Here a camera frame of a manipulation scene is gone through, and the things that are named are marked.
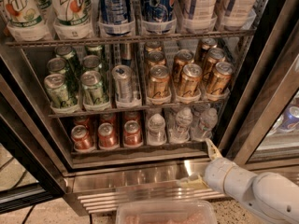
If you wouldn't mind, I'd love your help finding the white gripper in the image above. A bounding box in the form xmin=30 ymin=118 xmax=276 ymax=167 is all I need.
xmin=178 ymin=138 xmax=257 ymax=204

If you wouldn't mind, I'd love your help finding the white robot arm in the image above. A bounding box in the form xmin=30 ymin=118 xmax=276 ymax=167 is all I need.
xmin=178 ymin=138 xmax=299 ymax=224

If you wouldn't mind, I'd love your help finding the gold can front middle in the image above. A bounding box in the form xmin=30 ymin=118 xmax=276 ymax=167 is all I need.
xmin=177 ymin=63 xmax=202 ymax=97

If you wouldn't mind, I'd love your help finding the blue bottle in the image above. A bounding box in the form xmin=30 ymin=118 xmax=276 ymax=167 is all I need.
xmin=99 ymin=0 xmax=133 ymax=35
xmin=140 ymin=0 xmax=175 ymax=34

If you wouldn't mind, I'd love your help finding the red can front left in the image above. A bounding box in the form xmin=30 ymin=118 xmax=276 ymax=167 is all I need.
xmin=71 ymin=125 xmax=95 ymax=152

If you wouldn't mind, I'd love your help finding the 7up bottle right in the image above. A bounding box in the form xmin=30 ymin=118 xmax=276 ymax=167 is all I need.
xmin=52 ymin=0 xmax=93 ymax=40

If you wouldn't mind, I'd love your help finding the green can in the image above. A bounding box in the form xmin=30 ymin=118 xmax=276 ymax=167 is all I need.
xmin=82 ymin=55 xmax=107 ymax=78
xmin=80 ymin=70 xmax=108 ymax=105
xmin=47 ymin=57 xmax=78 ymax=89
xmin=44 ymin=74 xmax=78 ymax=108

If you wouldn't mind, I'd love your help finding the white bottle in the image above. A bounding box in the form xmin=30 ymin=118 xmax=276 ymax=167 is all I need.
xmin=218 ymin=0 xmax=256 ymax=31
xmin=178 ymin=0 xmax=217 ymax=33

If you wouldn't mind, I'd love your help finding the white bottle left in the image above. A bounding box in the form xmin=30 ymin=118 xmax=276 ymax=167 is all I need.
xmin=178 ymin=0 xmax=217 ymax=33

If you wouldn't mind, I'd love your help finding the green can front right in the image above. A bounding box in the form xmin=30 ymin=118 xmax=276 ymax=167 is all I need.
xmin=80 ymin=70 xmax=108 ymax=105

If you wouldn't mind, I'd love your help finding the blue bottle right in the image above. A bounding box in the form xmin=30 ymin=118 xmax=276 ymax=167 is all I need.
xmin=140 ymin=0 xmax=175 ymax=34

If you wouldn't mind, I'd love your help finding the blue can behind glass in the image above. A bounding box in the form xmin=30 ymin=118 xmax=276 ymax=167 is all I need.
xmin=278 ymin=105 xmax=299 ymax=133

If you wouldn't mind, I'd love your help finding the white bottle right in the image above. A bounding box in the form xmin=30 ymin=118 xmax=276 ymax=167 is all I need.
xmin=218 ymin=0 xmax=256 ymax=31

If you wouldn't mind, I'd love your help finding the clear plastic container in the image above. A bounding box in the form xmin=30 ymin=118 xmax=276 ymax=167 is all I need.
xmin=115 ymin=200 xmax=218 ymax=224

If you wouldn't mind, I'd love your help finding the green can front left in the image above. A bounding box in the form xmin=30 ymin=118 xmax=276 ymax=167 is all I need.
xmin=44 ymin=74 xmax=78 ymax=108

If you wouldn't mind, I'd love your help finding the clear water bottle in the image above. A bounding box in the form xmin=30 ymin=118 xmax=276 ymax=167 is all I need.
xmin=191 ymin=107 xmax=218 ymax=141
xmin=147 ymin=114 xmax=166 ymax=146
xmin=170 ymin=107 xmax=193 ymax=144

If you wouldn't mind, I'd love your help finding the gold can front right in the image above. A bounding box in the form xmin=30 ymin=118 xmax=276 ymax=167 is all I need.
xmin=206 ymin=62 xmax=235 ymax=95

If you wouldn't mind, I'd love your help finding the red can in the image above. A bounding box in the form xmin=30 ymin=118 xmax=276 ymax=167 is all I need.
xmin=97 ymin=122 xmax=119 ymax=150
xmin=123 ymin=120 xmax=142 ymax=147
xmin=71 ymin=125 xmax=95 ymax=152

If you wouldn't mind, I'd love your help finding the red can front middle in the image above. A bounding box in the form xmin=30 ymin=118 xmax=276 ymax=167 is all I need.
xmin=97 ymin=122 xmax=119 ymax=150

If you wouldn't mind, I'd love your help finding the gold can front left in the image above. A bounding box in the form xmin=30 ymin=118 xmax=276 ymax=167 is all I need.
xmin=148 ymin=65 xmax=170 ymax=99

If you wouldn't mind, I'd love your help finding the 7up bottle left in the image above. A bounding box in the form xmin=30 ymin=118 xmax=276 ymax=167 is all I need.
xmin=0 ymin=0 xmax=52 ymax=41

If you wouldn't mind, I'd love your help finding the blue bottle left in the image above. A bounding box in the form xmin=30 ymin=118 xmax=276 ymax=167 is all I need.
xmin=99 ymin=0 xmax=133 ymax=35

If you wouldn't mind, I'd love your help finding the gold can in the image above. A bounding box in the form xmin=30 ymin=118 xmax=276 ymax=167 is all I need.
xmin=146 ymin=51 xmax=166 ymax=70
xmin=177 ymin=63 xmax=202 ymax=97
xmin=172 ymin=49 xmax=194 ymax=83
xmin=206 ymin=62 xmax=235 ymax=95
xmin=203 ymin=48 xmax=226 ymax=80
xmin=148 ymin=65 xmax=170 ymax=99

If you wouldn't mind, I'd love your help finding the fridge glass door right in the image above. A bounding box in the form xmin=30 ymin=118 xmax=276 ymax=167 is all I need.
xmin=214 ymin=0 xmax=299 ymax=173

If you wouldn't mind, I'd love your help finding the red can front right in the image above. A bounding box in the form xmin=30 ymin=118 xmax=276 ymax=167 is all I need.
xmin=123 ymin=120 xmax=142 ymax=147

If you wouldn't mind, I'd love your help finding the silver can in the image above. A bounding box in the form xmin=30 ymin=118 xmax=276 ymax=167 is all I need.
xmin=112 ymin=64 xmax=133 ymax=103

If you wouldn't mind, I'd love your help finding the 7up bottle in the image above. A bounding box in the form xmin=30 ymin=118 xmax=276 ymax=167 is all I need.
xmin=0 ymin=0 xmax=52 ymax=41
xmin=52 ymin=0 xmax=93 ymax=40

